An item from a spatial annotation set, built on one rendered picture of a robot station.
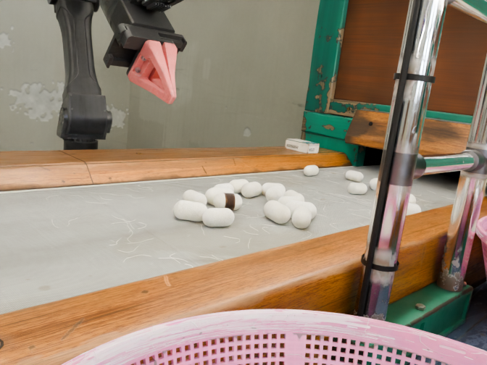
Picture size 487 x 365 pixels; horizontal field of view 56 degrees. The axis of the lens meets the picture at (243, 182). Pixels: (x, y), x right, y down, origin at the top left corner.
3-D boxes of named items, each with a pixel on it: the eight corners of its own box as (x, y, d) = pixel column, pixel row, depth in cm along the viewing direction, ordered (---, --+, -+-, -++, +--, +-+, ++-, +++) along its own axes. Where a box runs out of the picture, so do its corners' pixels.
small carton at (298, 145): (284, 148, 94) (285, 138, 93) (295, 148, 96) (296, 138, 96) (307, 153, 90) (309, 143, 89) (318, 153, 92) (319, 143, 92)
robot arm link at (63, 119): (113, 111, 86) (104, 108, 91) (64, 108, 81) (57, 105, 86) (111, 144, 87) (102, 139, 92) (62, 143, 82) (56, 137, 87)
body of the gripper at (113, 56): (190, 43, 64) (169, 9, 67) (124, 32, 57) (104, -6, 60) (169, 78, 68) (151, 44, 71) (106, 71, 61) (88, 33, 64)
